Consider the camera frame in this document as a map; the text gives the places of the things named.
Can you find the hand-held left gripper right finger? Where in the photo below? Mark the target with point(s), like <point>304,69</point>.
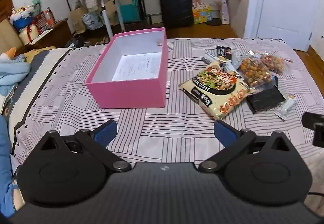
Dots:
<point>224,132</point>

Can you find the small white bar packet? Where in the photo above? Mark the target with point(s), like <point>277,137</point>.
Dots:
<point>287,107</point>

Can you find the white door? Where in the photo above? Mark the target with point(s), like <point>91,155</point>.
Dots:
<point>286,6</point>

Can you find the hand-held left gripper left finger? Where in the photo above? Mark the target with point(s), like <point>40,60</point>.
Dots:
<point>106,130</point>

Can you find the wooden cabinet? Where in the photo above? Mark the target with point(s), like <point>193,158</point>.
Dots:
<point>55,34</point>

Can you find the brown paper bag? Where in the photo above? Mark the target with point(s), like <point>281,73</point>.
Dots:
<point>78,21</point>

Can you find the person's blue clothing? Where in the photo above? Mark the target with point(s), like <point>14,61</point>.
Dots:
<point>5,163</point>

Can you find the light blue cloth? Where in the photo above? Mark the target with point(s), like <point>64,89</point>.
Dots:
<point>12,72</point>

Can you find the beige noodle packet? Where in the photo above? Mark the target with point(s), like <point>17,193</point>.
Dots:
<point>215,89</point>

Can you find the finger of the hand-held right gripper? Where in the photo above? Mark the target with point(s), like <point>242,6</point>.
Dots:
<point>319,135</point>
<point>310,120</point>

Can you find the small clear coated peanut bag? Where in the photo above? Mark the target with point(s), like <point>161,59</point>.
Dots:
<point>274,63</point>

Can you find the white and blue plastic bag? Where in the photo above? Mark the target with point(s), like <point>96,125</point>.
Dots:
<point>92,21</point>

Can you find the red box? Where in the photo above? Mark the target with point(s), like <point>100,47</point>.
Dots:
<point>45,18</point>

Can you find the colourful cardboard box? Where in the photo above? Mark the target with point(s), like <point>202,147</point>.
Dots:
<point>202,13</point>

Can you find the pink cardboard box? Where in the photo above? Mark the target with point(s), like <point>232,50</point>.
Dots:
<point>126,94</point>

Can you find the black suitcase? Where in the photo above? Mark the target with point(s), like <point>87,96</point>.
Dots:
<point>176,4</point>

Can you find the white plastic packet bag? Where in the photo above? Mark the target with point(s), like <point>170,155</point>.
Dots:
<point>225,12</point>

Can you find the black bag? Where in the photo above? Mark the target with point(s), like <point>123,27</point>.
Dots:
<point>75,42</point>

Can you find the teal bag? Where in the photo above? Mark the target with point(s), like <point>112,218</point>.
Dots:
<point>129,11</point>

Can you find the blue basket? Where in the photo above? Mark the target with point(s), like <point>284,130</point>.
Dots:
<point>21,21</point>

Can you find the dark seaweed packet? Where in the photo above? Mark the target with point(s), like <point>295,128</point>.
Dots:
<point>265,98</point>

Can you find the black cracker packet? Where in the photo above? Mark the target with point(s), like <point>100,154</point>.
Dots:
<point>224,51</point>

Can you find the white printed paper sheet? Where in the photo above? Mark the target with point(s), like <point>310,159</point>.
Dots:
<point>138,67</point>

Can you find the large clear coated peanut bag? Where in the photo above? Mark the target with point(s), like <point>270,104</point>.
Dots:
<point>253,69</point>

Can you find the black round floor object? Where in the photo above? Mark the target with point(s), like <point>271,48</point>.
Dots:
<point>215,22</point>

